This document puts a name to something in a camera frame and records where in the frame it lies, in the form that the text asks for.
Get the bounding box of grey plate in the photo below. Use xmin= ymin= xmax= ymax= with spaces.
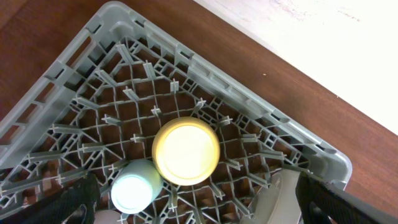
xmin=240 ymin=169 xmax=301 ymax=224

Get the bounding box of pink plastic cup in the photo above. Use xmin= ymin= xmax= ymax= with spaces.
xmin=94 ymin=210 xmax=121 ymax=224

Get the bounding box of yellow plastic bowl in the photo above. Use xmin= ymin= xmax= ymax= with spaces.
xmin=152 ymin=116 xmax=221 ymax=185

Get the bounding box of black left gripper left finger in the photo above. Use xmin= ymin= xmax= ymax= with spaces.
xmin=1 ymin=174 xmax=101 ymax=224

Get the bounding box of grey dishwasher rack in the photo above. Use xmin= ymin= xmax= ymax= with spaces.
xmin=1 ymin=1 xmax=353 ymax=223

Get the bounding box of light blue plastic cup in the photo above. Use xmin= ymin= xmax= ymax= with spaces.
xmin=111 ymin=159 xmax=163 ymax=214

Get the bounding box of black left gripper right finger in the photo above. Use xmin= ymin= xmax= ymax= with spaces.
xmin=295 ymin=172 xmax=397 ymax=224

